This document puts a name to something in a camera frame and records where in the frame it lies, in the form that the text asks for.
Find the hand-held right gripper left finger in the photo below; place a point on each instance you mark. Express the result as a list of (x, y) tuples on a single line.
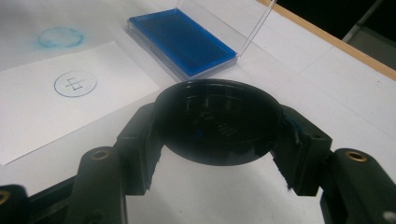
[(138, 149)]

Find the blue ink pad clear case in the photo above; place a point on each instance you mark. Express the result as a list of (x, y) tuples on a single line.
[(186, 40)]

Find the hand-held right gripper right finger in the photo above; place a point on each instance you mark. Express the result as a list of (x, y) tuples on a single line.
[(303, 155)]

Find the grey metal floor rail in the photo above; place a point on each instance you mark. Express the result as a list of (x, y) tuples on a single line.
[(362, 20)]

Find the white paper sheet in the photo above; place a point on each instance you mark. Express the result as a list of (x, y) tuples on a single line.
[(31, 109)]

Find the wooden table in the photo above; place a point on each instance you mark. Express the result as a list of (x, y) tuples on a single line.
[(342, 44)]

